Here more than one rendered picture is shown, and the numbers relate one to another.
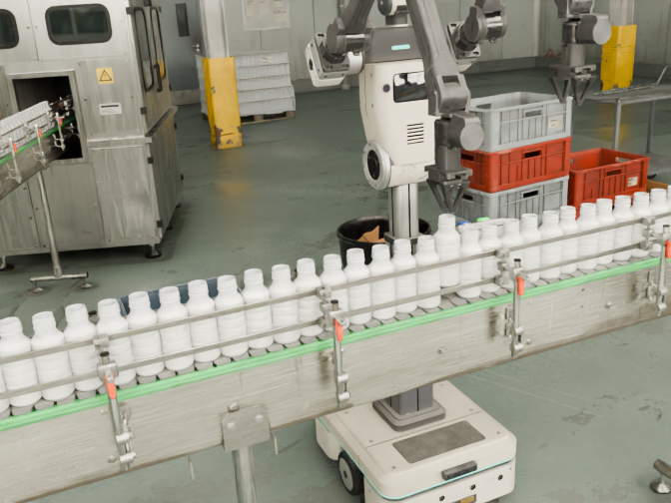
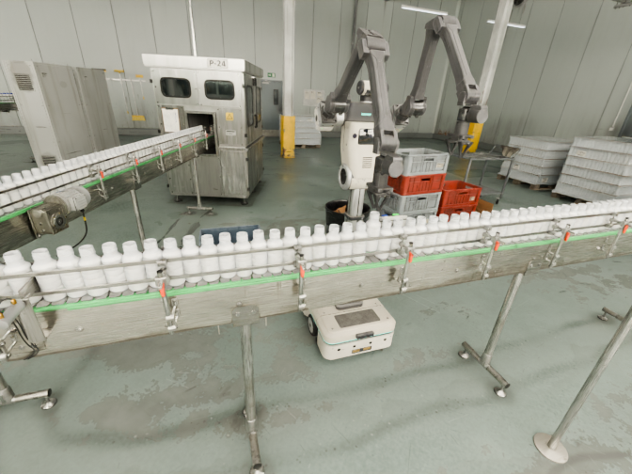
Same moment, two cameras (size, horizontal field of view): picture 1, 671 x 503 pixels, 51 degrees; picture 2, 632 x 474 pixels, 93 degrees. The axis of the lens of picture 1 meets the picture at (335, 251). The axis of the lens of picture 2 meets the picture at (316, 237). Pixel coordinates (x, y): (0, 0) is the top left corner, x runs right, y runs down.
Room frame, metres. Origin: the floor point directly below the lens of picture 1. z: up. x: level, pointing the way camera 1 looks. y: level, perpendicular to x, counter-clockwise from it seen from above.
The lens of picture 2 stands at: (0.40, -0.09, 1.61)
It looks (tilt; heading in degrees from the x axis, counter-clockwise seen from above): 25 degrees down; 3
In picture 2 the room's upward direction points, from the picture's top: 3 degrees clockwise
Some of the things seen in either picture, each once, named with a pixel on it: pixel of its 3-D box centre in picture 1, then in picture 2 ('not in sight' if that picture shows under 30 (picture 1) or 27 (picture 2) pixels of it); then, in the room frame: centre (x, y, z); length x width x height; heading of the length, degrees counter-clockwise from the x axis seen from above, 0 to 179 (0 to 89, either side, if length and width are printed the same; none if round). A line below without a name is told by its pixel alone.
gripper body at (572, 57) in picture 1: (572, 57); (461, 130); (1.86, -0.63, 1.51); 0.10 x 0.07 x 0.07; 23
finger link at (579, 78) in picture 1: (576, 86); (460, 147); (1.84, -0.64, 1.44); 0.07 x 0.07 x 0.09; 23
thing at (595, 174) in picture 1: (588, 176); (450, 193); (4.33, -1.61, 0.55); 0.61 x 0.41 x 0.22; 116
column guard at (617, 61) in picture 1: (617, 64); (470, 140); (10.84, -4.36, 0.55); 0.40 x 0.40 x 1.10; 23
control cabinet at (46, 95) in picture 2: not in sight; (56, 123); (5.63, 4.82, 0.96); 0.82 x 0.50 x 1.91; 5
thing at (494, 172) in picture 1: (506, 159); (413, 180); (3.97, -1.00, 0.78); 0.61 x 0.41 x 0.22; 119
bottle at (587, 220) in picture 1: (586, 236); (451, 231); (1.70, -0.64, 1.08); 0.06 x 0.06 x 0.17
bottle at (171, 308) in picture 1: (174, 327); (209, 258); (1.29, 0.33, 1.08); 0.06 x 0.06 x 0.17
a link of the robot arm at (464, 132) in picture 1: (458, 118); (389, 157); (1.50, -0.28, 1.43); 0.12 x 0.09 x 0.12; 22
